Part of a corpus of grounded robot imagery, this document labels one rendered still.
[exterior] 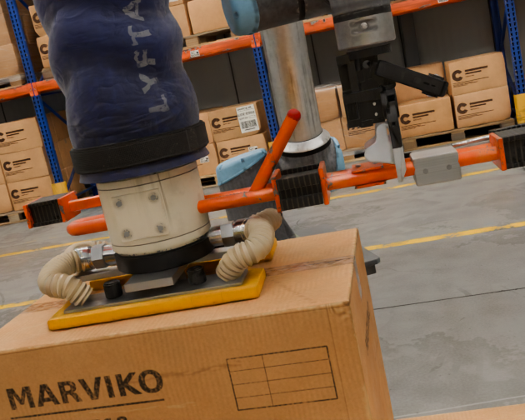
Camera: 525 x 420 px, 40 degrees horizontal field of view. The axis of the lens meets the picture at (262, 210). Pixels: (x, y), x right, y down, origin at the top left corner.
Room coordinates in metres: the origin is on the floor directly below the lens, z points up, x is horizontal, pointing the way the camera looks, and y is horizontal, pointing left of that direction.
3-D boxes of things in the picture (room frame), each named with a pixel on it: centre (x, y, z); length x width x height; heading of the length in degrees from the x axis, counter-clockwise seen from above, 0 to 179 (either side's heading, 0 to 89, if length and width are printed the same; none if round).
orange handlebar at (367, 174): (1.30, -0.04, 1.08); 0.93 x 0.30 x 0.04; 81
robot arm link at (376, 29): (1.15, -0.21, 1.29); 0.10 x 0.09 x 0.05; 170
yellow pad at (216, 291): (1.12, 0.19, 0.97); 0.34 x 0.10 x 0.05; 81
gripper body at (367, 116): (1.15, -0.21, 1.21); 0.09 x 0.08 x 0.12; 80
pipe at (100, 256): (1.21, 0.18, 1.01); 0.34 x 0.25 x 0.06; 81
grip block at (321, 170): (1.17, -0.07, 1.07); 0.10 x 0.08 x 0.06; 171
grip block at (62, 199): (1.52, 0.43, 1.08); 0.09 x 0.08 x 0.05; 171
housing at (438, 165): (1.14, -0.28, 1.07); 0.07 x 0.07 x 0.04; 81
